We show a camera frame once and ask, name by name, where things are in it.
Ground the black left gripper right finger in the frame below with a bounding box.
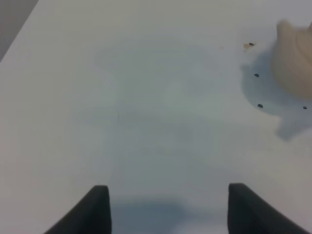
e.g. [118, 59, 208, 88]
[227, 183, 309, 234]

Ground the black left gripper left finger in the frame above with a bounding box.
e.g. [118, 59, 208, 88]
[46, 185, 112, 234]

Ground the beige ceramic teapot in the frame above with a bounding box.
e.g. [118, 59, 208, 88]
[271, 20, 312, 100]

